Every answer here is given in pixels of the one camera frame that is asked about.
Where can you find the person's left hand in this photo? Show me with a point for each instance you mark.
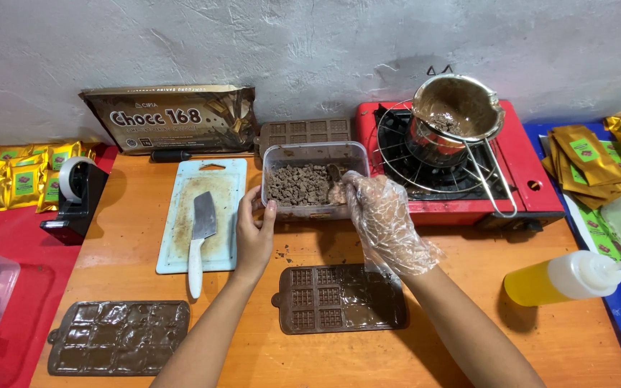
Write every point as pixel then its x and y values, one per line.
pixel 254 242

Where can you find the pile of flat gold pouches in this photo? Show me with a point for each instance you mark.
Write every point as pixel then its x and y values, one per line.
pixel 585 161

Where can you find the black tape dispenser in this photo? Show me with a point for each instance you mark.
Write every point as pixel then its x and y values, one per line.
pixel 81 205

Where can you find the brown baking chocolate bag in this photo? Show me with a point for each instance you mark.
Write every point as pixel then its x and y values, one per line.
pixel 175 118

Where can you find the white plastic cutting board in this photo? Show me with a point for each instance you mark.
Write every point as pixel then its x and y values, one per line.
pixel 229 183

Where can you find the chocolate-smeared metal spoon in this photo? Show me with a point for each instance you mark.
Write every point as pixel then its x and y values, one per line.
pixel 335 175

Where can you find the red portable gas stove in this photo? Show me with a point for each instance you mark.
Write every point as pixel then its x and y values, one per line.
pixel 526 167

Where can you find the red table cloth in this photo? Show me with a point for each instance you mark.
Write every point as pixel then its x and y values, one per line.
pixel 25 258

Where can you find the heap of chopped chocolate chunks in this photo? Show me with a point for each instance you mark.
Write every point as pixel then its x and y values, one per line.
pixel 299 186

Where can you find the person's right hand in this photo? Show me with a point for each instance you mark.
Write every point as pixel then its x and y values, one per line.
pixel 386 226

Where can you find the squeeze bottle of yellow oil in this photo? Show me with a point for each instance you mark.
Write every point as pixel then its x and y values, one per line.
pixel 558 277

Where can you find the clear plastic food container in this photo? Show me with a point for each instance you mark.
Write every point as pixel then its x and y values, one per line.
pixel 310 153

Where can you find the partly filled brown silicone mould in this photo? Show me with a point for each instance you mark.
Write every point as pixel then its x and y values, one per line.
pixel 337 302

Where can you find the empty brown silicone bar mould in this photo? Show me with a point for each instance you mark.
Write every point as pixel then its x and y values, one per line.
pixel 305 129

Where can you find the clear tape roll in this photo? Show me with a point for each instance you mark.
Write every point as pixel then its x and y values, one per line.
pixel 70 178

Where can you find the steel water pot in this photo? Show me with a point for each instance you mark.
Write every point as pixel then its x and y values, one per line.
pixel 429 145

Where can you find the chocolate-filled brown silicone mould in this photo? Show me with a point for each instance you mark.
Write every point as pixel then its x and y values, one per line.
pixel 122 337

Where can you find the rows of gold labelled packets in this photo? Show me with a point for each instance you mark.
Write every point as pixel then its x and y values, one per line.
pixel 3 183

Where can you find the green label sticker sheets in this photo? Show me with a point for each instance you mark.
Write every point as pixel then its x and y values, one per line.
pixel 596 231

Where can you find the person's right fingers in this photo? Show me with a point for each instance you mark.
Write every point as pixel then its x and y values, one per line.
pixel 361 194

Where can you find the chocolate in melting pot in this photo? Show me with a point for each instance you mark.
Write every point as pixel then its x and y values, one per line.
pixel 444 124

